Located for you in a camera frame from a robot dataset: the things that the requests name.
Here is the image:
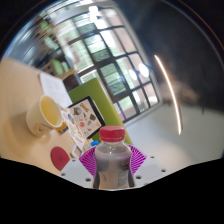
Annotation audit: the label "black-framed tablet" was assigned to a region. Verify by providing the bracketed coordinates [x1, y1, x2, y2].
[61, 96, 106, 141]

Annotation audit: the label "white bowl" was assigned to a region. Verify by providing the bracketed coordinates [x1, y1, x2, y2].
[70, 144, 83, 159]

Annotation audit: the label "printed white card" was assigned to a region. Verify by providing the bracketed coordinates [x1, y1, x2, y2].
[61, 109, 87, 151]

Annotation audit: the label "red-capped clear drink bottle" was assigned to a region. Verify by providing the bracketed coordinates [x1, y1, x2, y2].
[92, 125, 135, 190]

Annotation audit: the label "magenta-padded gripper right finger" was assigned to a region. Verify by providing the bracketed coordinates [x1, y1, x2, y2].
[127, 144, 168, 188]

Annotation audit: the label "curved linear ceiling light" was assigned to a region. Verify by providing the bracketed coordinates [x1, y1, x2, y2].
[153, 54, 183, 136]

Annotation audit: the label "white paper sheet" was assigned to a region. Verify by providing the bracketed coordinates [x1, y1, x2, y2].
[39, 71, 73, 108]

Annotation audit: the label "flat round red coaster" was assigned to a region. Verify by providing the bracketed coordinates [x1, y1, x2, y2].
[50, 146, 71, 172]

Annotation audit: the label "wooden chairs with green seats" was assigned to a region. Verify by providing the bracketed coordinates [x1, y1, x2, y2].
[39, 19, 72, 78]

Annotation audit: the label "cream cartoon-print mug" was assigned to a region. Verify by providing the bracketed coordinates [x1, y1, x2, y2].
[25, 95, 64, 138]

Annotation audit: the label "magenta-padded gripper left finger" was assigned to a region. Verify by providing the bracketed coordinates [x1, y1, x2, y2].
[58, 145, 98, 188]

